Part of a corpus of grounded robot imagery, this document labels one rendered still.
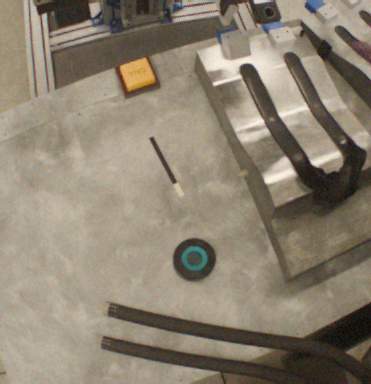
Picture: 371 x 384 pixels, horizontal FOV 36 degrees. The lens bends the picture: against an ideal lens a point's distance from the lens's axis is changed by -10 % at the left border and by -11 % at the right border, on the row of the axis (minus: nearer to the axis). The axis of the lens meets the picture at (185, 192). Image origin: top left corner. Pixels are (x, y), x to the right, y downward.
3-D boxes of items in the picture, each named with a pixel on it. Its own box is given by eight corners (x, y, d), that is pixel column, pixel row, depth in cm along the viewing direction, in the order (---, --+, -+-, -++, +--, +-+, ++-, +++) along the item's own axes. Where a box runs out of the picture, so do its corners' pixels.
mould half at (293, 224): (194, 69, 132) (197, 40, 119) (294, 43, 136) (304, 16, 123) (285, 281, 119) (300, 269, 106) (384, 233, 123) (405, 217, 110)
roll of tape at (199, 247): (196, 289, 118) (197, 287, 114) (164, 264, 119) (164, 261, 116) (222, 258, 120) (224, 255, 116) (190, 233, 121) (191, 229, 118)
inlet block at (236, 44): (208, 39, 133) (204, 20, 129) (227, 34, 133) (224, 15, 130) (230, 60, 123) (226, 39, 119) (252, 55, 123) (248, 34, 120)
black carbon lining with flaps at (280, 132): (233, 70, 125) (238, 48, 116) (297, 53, 127) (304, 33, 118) (303, 221, 116) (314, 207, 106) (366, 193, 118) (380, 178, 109)
